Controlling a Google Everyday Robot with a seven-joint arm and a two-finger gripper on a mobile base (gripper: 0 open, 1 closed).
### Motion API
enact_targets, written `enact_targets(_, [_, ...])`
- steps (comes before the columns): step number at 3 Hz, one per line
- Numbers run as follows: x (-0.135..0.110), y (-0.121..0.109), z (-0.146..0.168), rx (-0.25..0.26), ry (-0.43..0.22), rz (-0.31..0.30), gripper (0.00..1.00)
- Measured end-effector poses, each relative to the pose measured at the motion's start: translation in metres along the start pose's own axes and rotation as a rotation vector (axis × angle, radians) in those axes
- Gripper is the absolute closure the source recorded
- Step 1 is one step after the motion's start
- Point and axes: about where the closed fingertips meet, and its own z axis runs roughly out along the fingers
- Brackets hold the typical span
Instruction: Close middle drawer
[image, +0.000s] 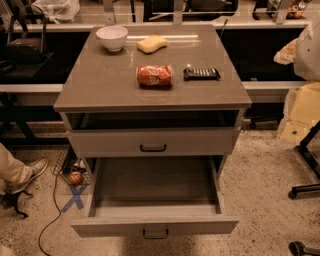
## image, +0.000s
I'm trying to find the black bag with handles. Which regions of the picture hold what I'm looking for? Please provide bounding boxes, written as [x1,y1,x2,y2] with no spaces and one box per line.
[5,6,47,64]

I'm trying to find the blue tape cross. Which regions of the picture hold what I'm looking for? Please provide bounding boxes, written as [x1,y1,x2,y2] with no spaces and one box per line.
[61,184,87,212]

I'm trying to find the orange ball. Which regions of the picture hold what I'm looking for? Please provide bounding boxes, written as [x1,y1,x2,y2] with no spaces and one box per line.
[68,171,83,185]

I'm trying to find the black stand leg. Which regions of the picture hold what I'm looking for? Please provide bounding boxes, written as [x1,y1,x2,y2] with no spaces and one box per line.
[288,121,320,199]

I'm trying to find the white bowl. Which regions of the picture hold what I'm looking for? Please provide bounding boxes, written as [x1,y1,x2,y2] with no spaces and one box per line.
[96,25,128,52]

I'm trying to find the wire basket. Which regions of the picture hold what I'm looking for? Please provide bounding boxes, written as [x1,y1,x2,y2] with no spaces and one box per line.
[53,145,91,185]

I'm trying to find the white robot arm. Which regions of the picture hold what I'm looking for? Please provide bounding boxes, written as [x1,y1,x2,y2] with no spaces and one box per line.
[273,16,320,81]

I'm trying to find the white plastic bag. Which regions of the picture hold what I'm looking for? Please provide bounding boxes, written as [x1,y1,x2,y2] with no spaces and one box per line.
[32,0,80,24]

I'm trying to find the grey drawer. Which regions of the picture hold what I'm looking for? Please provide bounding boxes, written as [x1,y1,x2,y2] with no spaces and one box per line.
[67,128,240,158]
[71,156,239,239]

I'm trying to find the black chair base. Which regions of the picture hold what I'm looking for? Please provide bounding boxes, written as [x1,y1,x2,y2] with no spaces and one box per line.
[1,190,31,218]

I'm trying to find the yellow sponge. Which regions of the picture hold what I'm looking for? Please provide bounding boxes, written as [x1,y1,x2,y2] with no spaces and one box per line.
[136,35,168,54]

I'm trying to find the grey drawer cabinet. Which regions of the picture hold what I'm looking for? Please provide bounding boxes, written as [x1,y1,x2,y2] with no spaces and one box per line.
[55,25,251,172]

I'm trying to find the grey sneaker shoe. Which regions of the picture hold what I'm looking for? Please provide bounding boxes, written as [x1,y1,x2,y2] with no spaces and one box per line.
[4,159,49,194]

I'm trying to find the person's leg beige trousers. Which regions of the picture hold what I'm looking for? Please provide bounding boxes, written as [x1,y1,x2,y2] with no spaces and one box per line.
[0,144,20,183]

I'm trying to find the red soda can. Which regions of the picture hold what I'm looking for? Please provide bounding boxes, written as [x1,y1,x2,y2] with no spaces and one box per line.
[136,65,173,86]

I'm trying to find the black snack bar packet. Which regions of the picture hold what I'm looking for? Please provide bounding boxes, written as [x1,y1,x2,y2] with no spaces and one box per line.
[183,68,220,81]

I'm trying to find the black caster wheel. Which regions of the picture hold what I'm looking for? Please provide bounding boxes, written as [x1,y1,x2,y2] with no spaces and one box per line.
[289,241,320,256]

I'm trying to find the black floor cable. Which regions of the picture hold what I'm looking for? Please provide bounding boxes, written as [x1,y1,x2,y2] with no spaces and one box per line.
[37,168,64,256]

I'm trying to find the yellow cardboard box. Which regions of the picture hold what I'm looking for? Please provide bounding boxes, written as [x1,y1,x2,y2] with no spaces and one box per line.
[278,82,320,145]

